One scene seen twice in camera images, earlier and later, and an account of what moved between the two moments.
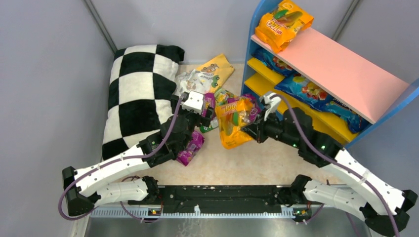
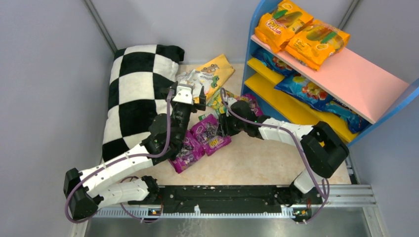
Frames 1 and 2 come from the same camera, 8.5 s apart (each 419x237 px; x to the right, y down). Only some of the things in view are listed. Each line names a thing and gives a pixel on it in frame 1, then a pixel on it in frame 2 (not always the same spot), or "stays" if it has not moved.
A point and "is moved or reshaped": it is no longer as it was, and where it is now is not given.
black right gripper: (257, 127) -> (224, 120)
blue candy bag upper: (273, 61) stays
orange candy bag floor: (231, 117) is moved or reshaped
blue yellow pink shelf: (346, 93) stays
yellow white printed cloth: (212, 74) stays
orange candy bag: (277, 29) stays
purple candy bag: (209, 100) -> (205, 131)
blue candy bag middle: (308, 91) stays
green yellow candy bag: (221, 96) stays
